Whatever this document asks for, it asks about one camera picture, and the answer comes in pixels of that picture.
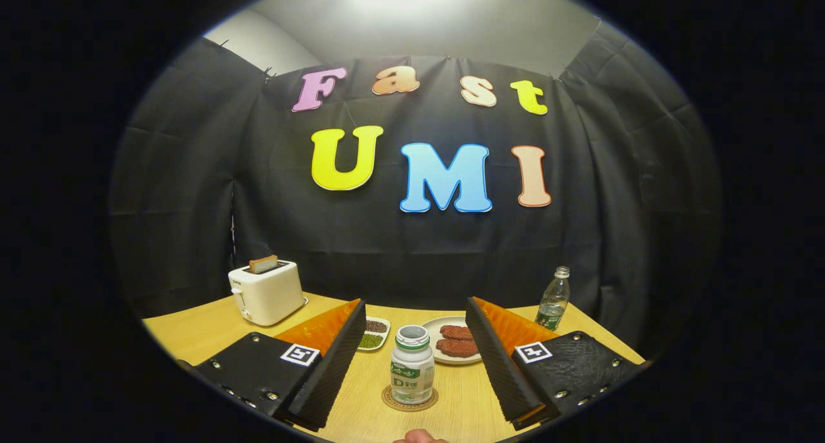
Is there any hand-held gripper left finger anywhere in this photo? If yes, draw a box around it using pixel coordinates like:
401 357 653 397
177 299 367 432

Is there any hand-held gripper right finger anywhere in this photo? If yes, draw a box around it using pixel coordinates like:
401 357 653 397
465 296 648 431

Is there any round wooden coaster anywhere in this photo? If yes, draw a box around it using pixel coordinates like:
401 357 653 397
382 384 439 412

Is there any white juice bottle green label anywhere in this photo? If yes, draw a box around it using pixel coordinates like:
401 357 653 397
391 325 436 405

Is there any clear plastic water bottle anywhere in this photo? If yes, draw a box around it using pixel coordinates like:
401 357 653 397
535 266 571 331

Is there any wooden table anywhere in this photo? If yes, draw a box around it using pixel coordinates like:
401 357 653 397
142 293 645 443

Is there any white divided dish with beans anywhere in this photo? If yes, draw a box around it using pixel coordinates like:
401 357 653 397
356 317 391 351

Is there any white round plate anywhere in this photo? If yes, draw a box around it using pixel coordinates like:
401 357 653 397
422 316 484 366

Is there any cream white toaster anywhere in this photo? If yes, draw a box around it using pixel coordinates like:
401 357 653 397
228 260 307 327

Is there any black backdrop cloth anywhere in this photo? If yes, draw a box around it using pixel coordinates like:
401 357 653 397
108 21 719 360

